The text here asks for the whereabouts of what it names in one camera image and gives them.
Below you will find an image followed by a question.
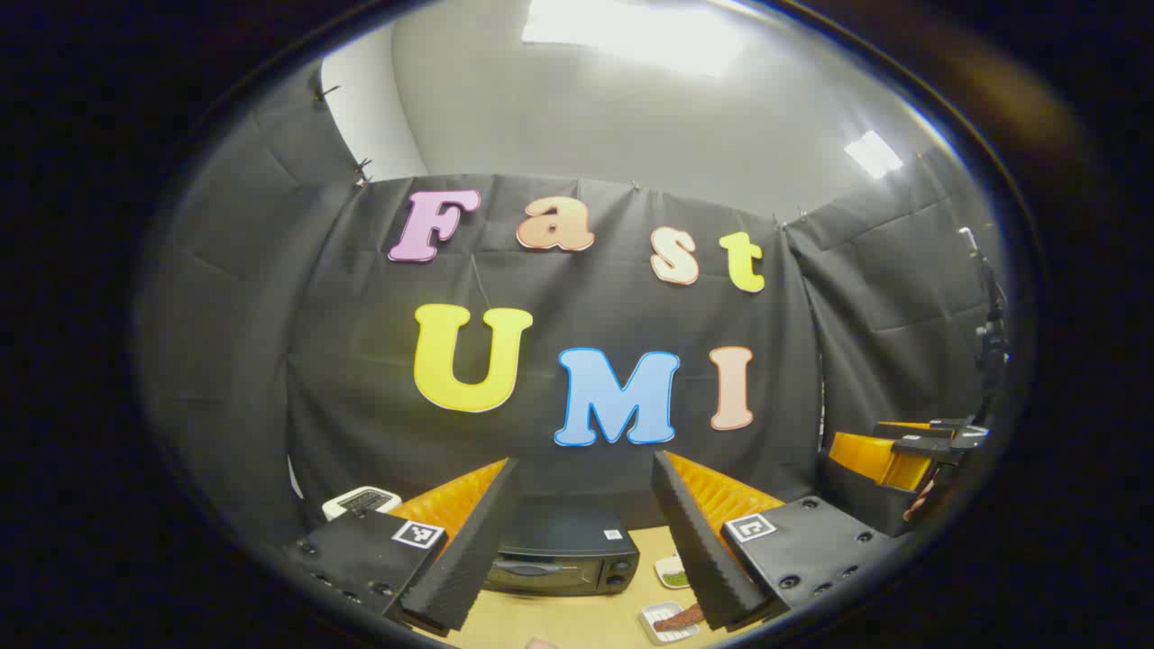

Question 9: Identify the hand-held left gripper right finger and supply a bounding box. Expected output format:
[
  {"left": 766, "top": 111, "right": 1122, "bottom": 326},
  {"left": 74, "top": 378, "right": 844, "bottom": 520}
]
[{"left": 651, "top": 450, "right": 902, "bottom": 632}]

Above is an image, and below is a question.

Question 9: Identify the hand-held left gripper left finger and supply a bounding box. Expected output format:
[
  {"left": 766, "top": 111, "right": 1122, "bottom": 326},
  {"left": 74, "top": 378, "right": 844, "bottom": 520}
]
[{"left": 284, "top": 457, "right": 522, "bottom": 634}]

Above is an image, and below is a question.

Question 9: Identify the raw red meat piece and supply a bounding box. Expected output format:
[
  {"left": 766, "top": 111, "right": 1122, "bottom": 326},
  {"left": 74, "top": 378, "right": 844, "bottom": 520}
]
[{"left": 653, "top": 602, "right": 706, "bottom": 632}]

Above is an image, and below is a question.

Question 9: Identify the black electric oven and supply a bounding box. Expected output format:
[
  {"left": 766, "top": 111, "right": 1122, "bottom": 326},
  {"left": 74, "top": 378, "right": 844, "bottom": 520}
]
[{"left": 482, "top": 491, "right": 643, "bottom": 598}]

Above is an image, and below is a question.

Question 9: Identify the white rectangular tray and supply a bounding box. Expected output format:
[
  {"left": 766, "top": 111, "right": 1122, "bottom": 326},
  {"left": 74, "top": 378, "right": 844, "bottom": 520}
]
[{"left": 638, "top": 601, "right": 706, "bottom": 644}]

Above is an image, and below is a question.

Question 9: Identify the white toaster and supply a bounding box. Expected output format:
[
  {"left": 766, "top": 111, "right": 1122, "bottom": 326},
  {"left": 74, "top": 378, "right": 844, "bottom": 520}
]
[{"left": 322, "top": 486, "right": 403, "bottom": 522}]

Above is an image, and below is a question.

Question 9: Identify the small ceiling light panel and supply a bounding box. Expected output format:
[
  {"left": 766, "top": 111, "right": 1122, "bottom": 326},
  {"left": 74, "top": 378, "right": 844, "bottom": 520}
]
[{"left": 844, "top": 130, "right": 904, "bottom": 179}]

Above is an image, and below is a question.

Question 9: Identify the black backdrop cloth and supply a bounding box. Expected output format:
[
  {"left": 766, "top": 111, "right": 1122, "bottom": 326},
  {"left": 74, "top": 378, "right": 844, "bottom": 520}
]
[{"left": 135, "top": 59, "right": 1006, "bottom": 551}]

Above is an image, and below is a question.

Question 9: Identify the large ceiling light panel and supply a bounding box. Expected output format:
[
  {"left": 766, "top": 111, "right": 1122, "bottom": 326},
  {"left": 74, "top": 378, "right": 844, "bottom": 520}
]
[{"left": 521, "top": 0, "right": 745, "bottom": 78}]

